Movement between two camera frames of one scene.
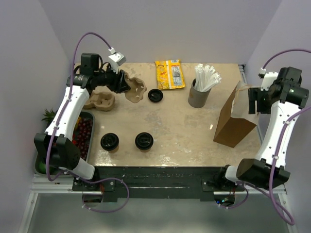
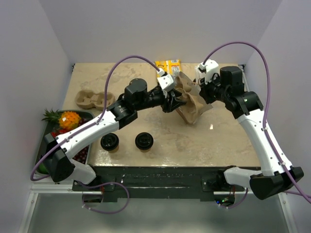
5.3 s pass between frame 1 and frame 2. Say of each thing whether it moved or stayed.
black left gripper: moved
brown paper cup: stayed
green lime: stayed
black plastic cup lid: stayed
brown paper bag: moved
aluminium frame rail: stayed
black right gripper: moved
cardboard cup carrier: stayed
